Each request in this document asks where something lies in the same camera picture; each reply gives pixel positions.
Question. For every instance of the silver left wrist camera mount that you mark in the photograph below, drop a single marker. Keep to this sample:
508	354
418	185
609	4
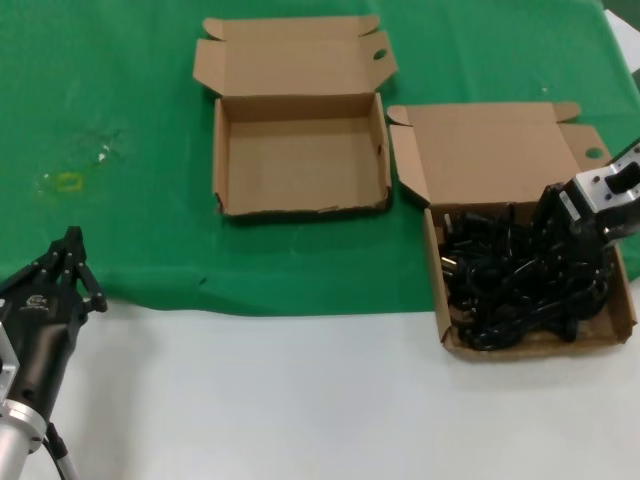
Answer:
7	360

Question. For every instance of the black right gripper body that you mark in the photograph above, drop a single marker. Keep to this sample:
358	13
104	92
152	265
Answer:
590	237

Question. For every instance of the cardboard box with oval hole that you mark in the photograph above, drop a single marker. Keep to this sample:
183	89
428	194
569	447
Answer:
300	145

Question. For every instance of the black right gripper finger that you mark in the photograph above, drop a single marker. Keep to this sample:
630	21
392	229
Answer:
549	215

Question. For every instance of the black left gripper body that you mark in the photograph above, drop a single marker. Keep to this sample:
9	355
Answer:
42	325

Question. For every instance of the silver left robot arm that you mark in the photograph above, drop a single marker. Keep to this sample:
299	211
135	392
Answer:
20	440

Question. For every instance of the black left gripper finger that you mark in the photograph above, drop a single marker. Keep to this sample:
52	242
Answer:
47	257
87	287

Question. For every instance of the green table cloth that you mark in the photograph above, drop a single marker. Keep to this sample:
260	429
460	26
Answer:
100	75

